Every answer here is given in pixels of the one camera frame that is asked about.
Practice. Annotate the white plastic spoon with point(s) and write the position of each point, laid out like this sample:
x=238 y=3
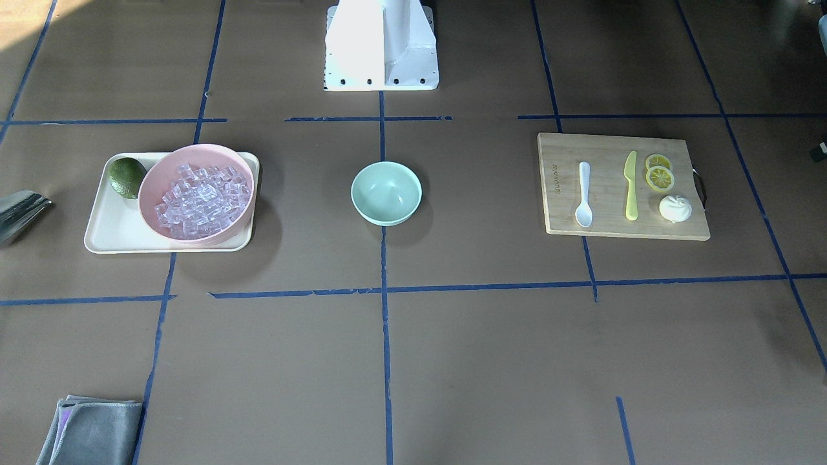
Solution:
x=583 y=211

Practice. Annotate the mint green bowl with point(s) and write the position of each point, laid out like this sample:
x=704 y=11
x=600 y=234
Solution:
x=386 y=193

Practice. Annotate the clear ice cubes pile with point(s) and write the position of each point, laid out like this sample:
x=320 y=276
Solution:
x=202 y=201

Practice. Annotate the pink bowl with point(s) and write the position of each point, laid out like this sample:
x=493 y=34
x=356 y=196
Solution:
x=158 y=182

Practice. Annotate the metal ice scoop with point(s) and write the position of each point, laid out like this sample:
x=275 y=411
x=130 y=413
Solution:
x=18 y=210

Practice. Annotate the bamboo cutting board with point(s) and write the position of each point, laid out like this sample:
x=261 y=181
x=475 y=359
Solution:
x=559 y=156

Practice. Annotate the yellow plastic knife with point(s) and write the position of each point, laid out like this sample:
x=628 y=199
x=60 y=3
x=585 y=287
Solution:
x=629 y=173

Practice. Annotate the lower lemon slice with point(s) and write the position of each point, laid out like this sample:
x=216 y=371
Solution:
x=660 y=179

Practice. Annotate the lemon slice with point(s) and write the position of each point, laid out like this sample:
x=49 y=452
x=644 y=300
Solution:
x=660 y=179
x=658 y=160

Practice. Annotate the upper lemon slice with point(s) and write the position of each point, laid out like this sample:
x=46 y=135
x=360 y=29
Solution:
x=658 y=160

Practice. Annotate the white steamed bun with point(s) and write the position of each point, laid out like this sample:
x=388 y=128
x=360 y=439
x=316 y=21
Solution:
x=675 y=209

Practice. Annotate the green avocado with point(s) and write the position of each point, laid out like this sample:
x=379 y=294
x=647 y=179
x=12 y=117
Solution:
x=125 y=176

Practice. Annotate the cream plastic tray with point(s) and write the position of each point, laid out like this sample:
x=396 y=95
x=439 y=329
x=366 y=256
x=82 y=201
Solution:
x=116 y=226

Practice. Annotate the grey folded cloth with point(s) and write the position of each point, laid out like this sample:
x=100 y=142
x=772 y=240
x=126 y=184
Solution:
x=89 y=430

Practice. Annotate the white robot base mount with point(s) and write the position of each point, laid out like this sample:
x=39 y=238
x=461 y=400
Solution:
x=376 y=46

